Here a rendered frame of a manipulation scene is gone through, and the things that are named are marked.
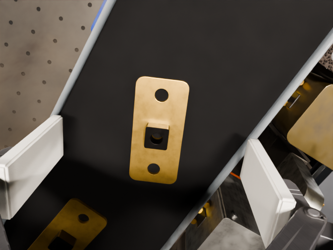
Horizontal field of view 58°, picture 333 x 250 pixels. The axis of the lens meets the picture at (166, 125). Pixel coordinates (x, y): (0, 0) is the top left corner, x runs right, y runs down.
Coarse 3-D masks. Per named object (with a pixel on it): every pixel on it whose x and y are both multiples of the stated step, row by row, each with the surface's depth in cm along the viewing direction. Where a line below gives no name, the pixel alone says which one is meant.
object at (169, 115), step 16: (144, 80) 21; (160, 80) 21; (176, 80) 21; (144, 96) 22; (176, 96) 21; (144, 112) 22; (160, 112) 22; (176, 112) 22; (144, 128) 22; (160, 128) 21; (176, 128) 22; (144, 144) 22; (160, 144) 22; (176, 144) 23; (144, 160) 23; (160, 160) 23; (176, 160) 23; (144, 176) 24; (160, 176) 24; (176, 176) 24
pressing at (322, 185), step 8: (312, 168) 42; (320, 168) 41; (328, 168) 40; (312, 176) 41; (320, 176) 41; (328, 176) 41; (320, 184) 42; (328, 184) 42; (328, 192) 42; (328, 200) 43; (328, 208) 43; (328, 216) 44
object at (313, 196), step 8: (288, 160) 40; (296, 160) 39; (280, 168) 41; (288, 168) 39; (296, 168) 36; (304, 168) 38; (288, 176) 37; (296, 176) 35; (304, 176) 34; (296, 184) 34; (304, 184) 32; (312, 184) 33; (304, 192) 31; (312, 192) 31; (320, 192) 32; (312, 200) 31; (320, 200) 31; (320, 208) 31
